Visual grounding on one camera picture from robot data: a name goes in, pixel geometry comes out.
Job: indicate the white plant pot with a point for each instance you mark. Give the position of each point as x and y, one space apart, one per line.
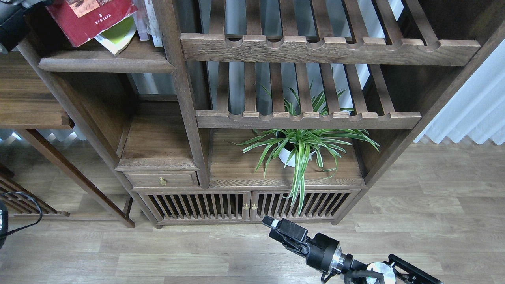
293 154

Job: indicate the wooden side furniture left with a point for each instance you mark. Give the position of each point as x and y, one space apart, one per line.
27 106

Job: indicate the white pleated curtain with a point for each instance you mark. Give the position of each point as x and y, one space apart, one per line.
477 110

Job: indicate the yellow green book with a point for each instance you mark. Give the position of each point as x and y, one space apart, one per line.
117 37

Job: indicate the dark wooden bookshelf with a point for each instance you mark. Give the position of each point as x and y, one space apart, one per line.
181 110

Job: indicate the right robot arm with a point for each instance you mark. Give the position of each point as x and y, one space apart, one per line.
387 272

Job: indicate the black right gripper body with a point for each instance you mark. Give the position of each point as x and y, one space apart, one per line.
318 251

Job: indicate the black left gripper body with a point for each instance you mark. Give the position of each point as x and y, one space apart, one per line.
13 27

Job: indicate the white lavender book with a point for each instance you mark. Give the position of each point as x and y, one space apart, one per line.
141 19

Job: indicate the green spider plant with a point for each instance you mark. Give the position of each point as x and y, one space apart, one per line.
326 144

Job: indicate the brass drawer knob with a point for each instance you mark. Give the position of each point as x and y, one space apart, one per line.
162 181

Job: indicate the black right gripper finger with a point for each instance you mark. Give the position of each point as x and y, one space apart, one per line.
292 244
286 227

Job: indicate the red paperback book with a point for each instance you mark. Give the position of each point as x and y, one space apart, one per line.
82 20

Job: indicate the upright white book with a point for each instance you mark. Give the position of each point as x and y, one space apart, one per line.
153 24

